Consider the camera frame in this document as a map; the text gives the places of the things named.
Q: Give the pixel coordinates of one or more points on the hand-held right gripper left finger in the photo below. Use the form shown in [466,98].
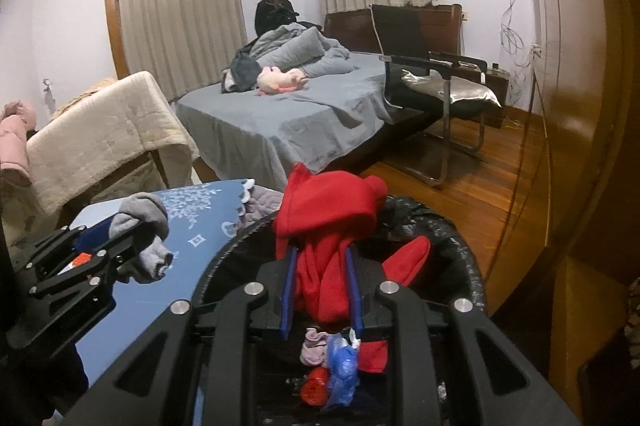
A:
[286,296]

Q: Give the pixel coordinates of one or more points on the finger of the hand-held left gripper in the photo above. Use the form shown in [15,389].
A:
[120,256]
[95,233]

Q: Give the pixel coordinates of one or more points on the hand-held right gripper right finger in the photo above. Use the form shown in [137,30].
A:
[356,301]

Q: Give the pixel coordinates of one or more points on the grey sock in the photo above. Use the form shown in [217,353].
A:
[145,206]

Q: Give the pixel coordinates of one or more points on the pink sock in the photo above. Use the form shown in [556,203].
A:
[315,348]

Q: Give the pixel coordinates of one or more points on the blue plastic bag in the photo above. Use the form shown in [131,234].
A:
[345,366]

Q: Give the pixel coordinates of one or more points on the red plastic bag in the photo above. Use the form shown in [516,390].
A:
[315,388]

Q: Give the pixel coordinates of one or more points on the trash bin with black liner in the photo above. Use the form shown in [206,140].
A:
[450,256]

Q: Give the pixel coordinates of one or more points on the person's left forearm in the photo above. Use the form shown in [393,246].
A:
[40,381]

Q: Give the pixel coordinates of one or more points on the blue tree print tablecloth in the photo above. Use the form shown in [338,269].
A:
[205,221]

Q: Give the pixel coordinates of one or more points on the beige quilt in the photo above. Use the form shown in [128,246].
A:
[105,141]

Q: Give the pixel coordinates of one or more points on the grey quilted table pad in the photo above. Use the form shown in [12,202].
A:
[260,206]

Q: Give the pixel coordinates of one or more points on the pink jacket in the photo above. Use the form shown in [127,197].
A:
[15,141]

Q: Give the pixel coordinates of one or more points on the tan folded cloth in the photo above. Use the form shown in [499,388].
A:
[95,90]

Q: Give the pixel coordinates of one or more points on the bed with grey sheet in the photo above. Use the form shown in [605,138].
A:
[290,126]

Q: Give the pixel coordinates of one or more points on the pink plush toy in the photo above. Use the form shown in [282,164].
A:
[280,81]

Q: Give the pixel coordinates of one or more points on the dark blue garment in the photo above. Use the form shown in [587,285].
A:
[242,74]

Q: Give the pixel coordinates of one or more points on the silver cushion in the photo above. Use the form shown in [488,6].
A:
[450,89]

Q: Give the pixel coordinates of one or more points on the pile of grey clothes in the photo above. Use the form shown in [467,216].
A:
[300,49]

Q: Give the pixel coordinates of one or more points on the wooden nightstand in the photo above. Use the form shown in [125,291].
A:
[496,96]

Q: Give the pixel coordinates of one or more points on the black cantilever chair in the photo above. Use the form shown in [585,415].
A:
[397,29]

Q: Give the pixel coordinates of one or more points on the coat rack with dark clothes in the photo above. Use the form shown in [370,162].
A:
[272,14]

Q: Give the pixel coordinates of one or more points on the wooden headboard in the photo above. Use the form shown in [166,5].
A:
[440,31]

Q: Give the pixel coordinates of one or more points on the wooden wardrobe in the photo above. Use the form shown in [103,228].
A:
[585,106]

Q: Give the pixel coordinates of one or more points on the wall hook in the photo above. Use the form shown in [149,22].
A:
[49,89]

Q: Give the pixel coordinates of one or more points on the wooden window frame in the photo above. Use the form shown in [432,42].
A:
[114,16]

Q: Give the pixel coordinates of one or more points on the white wall socket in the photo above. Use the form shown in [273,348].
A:
[536,51]

